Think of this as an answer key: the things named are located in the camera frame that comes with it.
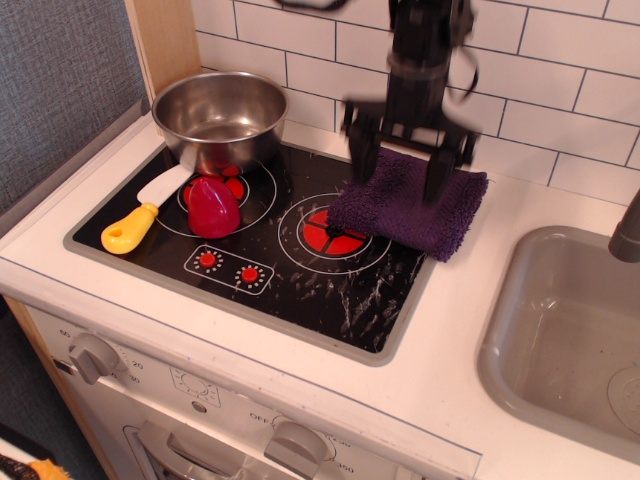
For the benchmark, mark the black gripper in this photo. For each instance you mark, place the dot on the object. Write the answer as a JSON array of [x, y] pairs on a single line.
[[411, 115]]

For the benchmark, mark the purple towel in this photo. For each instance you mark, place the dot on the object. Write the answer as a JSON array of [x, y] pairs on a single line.
[[391, 205]]

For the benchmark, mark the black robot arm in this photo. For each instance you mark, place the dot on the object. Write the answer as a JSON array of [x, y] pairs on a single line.
[[425, 34]]

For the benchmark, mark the stainless steel pot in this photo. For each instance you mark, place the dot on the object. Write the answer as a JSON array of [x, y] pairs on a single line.
[[222, 120]]

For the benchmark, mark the red toy pepper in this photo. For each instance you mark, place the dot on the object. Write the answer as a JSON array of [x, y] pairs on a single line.
[[213, 211]]

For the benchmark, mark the grey plastic sink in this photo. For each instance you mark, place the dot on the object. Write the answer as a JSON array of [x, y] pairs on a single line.
[[562, 347]]

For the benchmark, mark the grey faucet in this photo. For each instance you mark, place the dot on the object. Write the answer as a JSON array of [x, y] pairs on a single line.
[[624, 244]]

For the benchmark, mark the grey right oven knob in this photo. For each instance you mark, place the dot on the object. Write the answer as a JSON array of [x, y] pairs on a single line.
[[296, 448]]

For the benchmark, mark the grey oven knob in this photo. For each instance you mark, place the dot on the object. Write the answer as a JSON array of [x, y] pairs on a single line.
[[296, 448], [92, 357]]

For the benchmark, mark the white toy oven front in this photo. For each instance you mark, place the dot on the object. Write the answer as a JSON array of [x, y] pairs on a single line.
[[153, 420]]

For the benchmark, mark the grey left oven knob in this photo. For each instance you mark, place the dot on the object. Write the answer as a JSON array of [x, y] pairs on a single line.
[[92, 357]]

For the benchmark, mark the orange fuzzy object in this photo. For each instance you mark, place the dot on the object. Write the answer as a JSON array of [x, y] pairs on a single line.
[[35, 470]]

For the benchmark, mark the yellow handled toy knife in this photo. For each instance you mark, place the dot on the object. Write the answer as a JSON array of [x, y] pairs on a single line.
[[126, 234]]

